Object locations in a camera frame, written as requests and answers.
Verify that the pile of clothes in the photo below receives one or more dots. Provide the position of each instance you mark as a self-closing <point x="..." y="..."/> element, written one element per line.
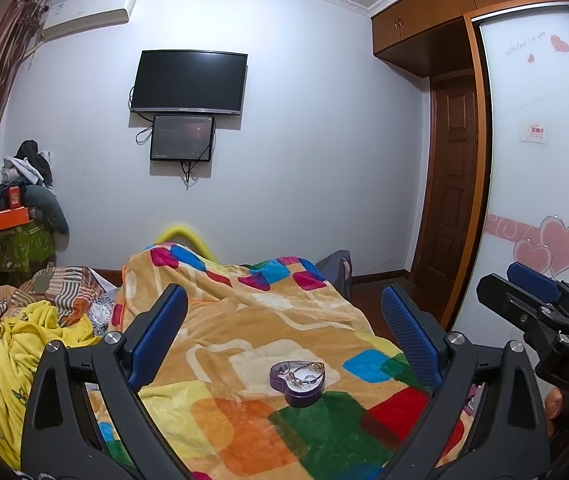
<point x="26" y="180"/>

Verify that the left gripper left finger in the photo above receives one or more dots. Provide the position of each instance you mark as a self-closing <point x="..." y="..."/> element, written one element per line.
<point x="61" y="437"/>

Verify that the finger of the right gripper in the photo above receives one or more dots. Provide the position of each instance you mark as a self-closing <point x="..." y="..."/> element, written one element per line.
<point x="547" y="290"/>
<point x="529" y="294"/>

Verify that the wooden overhead cabinet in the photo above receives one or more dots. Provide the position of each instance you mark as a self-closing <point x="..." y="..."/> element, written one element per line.
<point x="428" y="37"/>

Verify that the purple heart-shaped tin box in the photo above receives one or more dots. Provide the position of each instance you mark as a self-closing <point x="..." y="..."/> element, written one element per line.
<point x="300" y="382"/>

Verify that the large black wall television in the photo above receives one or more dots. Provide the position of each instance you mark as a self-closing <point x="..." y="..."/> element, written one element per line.
<point x="189" y="81"/>

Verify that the striped patterned bedding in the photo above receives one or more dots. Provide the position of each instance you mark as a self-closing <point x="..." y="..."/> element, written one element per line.
<point x="73" y="290"/>

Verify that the brown wooden door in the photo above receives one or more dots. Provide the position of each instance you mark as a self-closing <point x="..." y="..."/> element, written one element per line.
<point x="449" y="190"/>

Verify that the grey purple bag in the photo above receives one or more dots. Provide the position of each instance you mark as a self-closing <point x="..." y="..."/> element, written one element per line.
<point x="338" y="270"/>

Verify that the yellow cartoon blanket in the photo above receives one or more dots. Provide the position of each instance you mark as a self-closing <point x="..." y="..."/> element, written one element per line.
<point x="23" y="338"/>

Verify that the small black wall monitor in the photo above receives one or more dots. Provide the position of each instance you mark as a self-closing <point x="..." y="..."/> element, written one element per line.
<point x="182" y="138"/>

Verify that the white air conditioner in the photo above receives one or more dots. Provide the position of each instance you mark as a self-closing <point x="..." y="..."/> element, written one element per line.
<point x="72" y="16"/>

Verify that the colourful patchwork plush blanket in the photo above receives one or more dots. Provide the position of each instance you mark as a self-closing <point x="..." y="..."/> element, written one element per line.
<point x="212" y="399"/>

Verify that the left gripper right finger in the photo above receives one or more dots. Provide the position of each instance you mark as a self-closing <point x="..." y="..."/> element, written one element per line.
<point x="508" y="436"/>

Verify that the yellow curved headrest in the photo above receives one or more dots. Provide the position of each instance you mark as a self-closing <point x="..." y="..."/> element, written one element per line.
<point x="187" y="234"/>

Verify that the white wardrobe sliding door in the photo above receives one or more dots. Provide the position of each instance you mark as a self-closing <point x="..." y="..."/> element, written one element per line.
<point x="526" y="55"/>

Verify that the green patterned cloth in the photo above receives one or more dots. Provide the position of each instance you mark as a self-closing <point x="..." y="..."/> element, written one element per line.
<point x="25" y="247"/>

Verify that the orange box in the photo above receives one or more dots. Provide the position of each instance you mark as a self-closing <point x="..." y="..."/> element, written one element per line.
<point x="11" y="218"/>

